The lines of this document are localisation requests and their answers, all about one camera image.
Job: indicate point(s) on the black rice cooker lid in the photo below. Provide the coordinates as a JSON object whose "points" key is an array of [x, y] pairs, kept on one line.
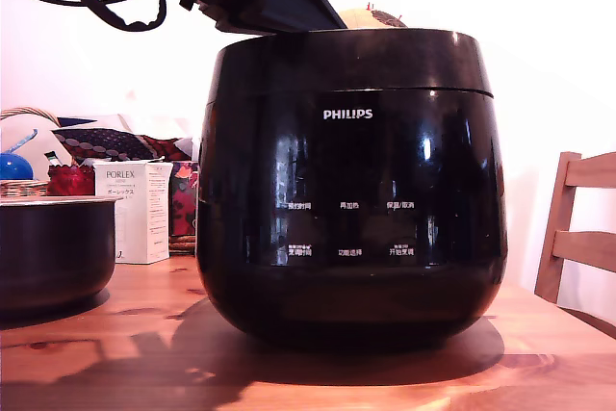
{"points": [[346, 62]]}

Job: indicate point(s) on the black Philips rice cooker body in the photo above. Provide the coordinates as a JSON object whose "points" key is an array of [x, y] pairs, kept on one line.
{"points": [[351, 286]]}

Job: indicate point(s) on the tan round pincushion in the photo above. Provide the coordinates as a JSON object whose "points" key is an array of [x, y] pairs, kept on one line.
{"points": [[368, 20]]}

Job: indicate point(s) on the white plastic bag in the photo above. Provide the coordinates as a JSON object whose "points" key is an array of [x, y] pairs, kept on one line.
{"points": [[180, 129]]}

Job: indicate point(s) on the dark dotted patterned fabric bag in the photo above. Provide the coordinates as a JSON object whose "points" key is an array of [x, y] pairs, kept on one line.
{"points": [[106, 142]]}

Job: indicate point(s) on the red floral patterned box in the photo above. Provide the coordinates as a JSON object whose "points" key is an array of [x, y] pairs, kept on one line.
{"points": [[184, 199]]}

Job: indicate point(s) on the flat woven wicker tray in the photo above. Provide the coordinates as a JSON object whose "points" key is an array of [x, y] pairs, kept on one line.
{"points": [[183, 243]]}

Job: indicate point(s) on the white Porlex cardboard box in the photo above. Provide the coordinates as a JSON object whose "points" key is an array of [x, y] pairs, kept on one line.
{"points": [[127, 218]]}

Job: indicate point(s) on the red glass jar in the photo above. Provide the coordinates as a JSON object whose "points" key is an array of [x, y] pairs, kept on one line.
{"points": [[71, 182]]}

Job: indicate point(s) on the blue round ornament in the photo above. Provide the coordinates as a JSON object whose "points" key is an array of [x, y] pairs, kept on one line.
{"points": [[14, 166]]}

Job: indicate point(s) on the black inner cooking pot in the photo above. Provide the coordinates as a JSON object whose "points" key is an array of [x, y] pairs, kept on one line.
{"points": [[53, 257]]}

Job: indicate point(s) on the wooden chair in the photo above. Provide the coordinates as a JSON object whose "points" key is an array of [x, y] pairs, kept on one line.
{"points": [[560, 238]]}

